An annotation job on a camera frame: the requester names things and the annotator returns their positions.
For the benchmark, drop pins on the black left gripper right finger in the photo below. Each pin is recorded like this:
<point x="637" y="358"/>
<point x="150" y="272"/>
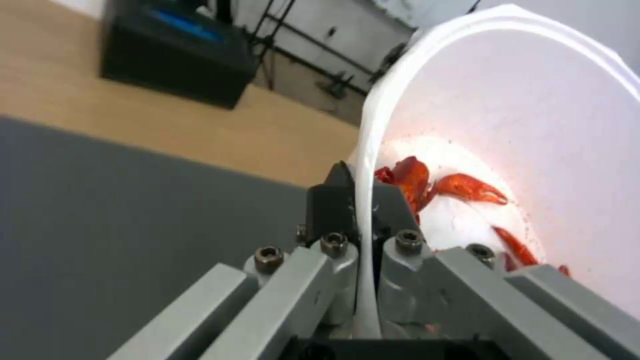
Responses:
<point x="395" y="213"/>

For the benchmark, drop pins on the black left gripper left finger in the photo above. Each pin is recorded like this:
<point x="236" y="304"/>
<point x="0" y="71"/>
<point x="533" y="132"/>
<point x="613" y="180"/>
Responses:
<point x="330" y="210"/>

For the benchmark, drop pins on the white disposable bowl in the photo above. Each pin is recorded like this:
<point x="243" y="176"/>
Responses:
<point x="525" y="112"/>

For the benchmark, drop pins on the red crayfish body shell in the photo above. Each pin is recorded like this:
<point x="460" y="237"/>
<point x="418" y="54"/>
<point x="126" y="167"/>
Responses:
<point x="412" y="180"/>

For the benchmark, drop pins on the red crayfish claw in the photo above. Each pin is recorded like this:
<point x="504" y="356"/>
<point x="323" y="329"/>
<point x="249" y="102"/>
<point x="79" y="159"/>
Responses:
<point x="467" y="185"/>

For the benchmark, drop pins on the long red crayfish shell piece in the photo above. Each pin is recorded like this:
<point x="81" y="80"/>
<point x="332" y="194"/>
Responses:
<point x="517" y="247"/>

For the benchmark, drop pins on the small red crayfish shell bit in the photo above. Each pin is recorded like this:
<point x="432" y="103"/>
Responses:
<point x="563" y="269"/>

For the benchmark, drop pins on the black box with blue panel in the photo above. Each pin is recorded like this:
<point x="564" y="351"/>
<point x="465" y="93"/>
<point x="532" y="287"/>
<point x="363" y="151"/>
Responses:
<point x="175" y="56"/>

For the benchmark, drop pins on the black metal frame stand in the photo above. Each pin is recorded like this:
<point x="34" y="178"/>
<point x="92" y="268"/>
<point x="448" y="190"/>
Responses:
<point x="320" y="41"/>

